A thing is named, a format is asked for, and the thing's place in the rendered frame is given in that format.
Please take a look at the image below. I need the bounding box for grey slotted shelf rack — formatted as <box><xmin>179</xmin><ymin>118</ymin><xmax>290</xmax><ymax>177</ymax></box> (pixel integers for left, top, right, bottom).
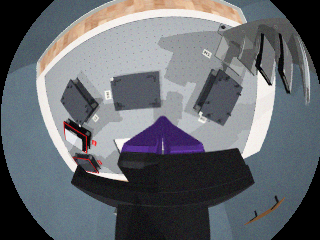
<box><xmin>214</xmin><ymin>18</ymin><xmax>317</xmax><ymax>93</ymax></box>

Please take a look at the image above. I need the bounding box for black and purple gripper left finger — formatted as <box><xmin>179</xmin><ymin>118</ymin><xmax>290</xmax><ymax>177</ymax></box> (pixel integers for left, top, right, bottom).
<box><xmin>121</xmin><ymin>116</ymin><xmax>163</xmax><ymax>154</ymax></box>

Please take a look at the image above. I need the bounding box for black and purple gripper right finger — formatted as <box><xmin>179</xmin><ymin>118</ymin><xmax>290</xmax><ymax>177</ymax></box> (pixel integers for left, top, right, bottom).
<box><xmin>163</xmin><ymin>116</ymin><xmax>205</xmax><ymax>154</ymax></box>

